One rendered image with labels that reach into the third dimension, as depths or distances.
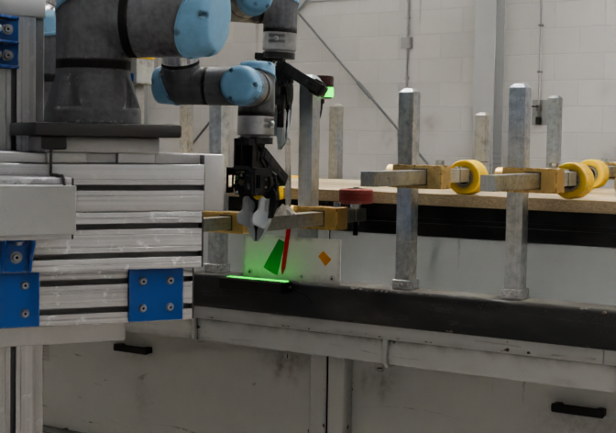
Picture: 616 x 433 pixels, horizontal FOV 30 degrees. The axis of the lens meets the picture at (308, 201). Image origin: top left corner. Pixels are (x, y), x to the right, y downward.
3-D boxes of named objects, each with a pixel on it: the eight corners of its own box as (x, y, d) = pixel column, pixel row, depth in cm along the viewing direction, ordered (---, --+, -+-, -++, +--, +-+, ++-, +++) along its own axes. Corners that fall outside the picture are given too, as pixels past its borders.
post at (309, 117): (309, 287, 260) (313, 73, 258) (296, 286, 262) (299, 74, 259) (317, 285, 263) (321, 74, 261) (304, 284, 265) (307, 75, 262)
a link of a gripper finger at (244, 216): (231, 241, 234) (232, 195, 234) (247, 239, 239) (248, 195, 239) (243, 242, 232) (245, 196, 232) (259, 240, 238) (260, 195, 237)
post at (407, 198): (409, 312, 247) (413, 87, 245) (394, 310, 249) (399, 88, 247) (415, 310, 250) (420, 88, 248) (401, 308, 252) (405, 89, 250)
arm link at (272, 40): (300, 35, 256) (292, 31, 248) (299, 55, 257) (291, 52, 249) (267, 33, 258) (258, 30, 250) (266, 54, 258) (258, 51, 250)
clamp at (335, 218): (336, 230, 255) (336, 207, 255) (285, 227, 262) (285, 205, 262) (348, 228, 260) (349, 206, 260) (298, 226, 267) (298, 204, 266)
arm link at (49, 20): (4, 72, 218) (4, 1, 218) (2, 76, 231) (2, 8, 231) (69, 74, 222) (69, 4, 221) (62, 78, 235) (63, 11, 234)
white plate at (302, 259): (339, 284, 255) (340, 239, 254) (242, 276, 268) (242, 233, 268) (340, 284, 255) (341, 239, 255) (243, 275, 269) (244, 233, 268)
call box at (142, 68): (136, 86, 281) (137, 54, 281) (114, 86, 285) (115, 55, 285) (154, 88, 287) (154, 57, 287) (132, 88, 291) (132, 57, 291)
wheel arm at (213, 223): (169, 239, 249) (169, 219, 249) (156, 238, 251) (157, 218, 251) (277, 227, 287) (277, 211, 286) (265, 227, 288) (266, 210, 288)
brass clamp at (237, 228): (241, 234, 267) (242, 213, 267) (194, 231, 274) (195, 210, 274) (256, 233, 273) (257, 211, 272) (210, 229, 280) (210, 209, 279)
